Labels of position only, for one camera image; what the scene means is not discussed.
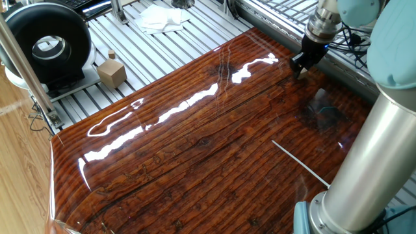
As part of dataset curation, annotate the short aluminium bracket post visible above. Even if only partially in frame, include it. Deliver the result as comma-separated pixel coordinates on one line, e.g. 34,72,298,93
110,0,129,25

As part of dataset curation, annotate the black round duct fan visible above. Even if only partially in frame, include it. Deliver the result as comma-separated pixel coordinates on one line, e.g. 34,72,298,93
0,2,93,86

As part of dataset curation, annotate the large wooden cube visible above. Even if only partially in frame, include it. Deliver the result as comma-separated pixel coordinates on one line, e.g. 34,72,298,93
96,58,128,90

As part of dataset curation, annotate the white cable tie tail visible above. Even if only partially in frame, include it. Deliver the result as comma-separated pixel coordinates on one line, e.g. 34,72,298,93
271,140,331,189

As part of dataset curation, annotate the dark round metal object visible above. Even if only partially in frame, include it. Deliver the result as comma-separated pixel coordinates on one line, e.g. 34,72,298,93
170,0,196,10

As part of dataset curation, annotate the white fan base plate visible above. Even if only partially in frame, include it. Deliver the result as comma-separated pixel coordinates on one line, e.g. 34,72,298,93
5,44,101,102

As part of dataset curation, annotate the black keyboard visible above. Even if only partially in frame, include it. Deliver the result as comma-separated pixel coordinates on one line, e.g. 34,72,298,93
58,0,112,18

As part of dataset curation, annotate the aluminium frame post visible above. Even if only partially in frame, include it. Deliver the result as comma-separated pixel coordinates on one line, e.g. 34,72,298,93
0,14,64,129

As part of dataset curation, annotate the thin black cable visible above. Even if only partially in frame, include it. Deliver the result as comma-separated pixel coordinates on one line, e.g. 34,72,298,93
28,100,55,135

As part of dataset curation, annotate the white cloth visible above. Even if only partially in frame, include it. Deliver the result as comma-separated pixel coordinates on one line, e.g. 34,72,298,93
134,3,191,35

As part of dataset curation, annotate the glossy wood grain mat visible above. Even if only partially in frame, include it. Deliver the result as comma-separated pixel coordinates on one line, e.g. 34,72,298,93
45,27,373,234

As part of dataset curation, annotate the black cable with plug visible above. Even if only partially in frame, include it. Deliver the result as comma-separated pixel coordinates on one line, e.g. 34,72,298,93
327,19,372,70

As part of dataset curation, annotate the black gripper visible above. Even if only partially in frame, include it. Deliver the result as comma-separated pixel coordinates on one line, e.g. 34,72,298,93
289,33,329,79

